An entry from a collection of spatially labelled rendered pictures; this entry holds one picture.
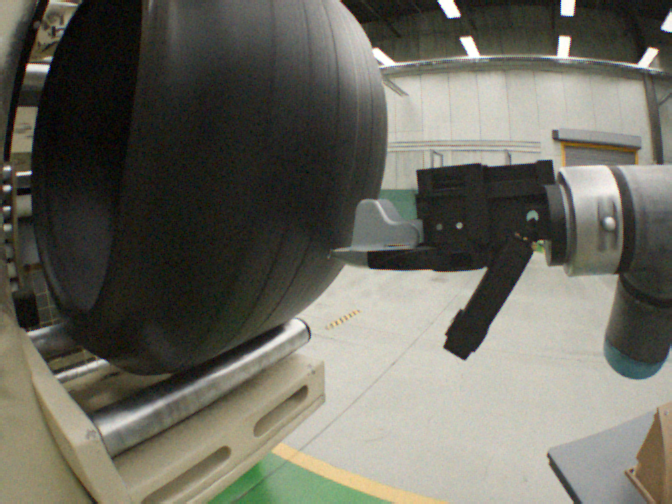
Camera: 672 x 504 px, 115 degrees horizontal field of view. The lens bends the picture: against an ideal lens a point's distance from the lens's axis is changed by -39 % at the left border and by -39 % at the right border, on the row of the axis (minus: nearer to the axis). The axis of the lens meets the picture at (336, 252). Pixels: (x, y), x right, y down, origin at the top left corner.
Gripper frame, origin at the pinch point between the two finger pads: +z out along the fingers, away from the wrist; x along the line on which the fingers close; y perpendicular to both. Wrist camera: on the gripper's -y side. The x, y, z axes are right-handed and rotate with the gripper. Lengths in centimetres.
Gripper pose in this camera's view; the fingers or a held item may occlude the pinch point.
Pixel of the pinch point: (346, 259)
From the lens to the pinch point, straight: 33.7
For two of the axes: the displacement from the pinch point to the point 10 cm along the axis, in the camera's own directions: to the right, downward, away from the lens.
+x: -4.7, 1.4, -8.7
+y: -1.1, -9.9, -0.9
